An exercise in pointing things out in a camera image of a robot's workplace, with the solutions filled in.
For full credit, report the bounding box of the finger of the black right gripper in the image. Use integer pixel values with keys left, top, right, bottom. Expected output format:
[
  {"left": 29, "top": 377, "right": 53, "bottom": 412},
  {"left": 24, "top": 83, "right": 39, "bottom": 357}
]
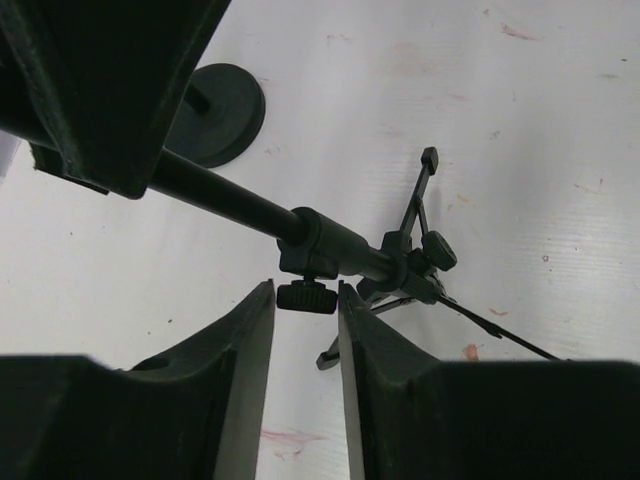
[{"left": 1, "top": 1, "right": 228, "bottom": 199}]

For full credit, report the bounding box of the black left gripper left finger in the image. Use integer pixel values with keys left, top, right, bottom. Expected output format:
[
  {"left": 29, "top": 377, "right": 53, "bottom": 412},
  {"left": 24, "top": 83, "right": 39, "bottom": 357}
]
[{"left": 1, "top": 281, "right": 275, "bottom": 479}]

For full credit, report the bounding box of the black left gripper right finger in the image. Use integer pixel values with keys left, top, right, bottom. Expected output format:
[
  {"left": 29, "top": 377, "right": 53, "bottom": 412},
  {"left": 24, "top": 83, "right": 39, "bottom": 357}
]
[{"left": 338, "top": 284, "right": 639, "bottom": 479}]

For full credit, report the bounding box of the black round-base clip stand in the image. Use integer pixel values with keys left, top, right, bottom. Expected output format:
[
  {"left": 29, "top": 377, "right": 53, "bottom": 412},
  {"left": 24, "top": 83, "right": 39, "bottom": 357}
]
[{"left": 165, "top": 63, "right": 266, "bottom": 169}]

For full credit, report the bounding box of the black tripod microphone stand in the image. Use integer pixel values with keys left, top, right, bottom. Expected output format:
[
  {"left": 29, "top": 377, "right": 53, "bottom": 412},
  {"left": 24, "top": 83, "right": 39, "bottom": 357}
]
[{"left": 150, "top": 147, "right": 554, "bottom": 360}]

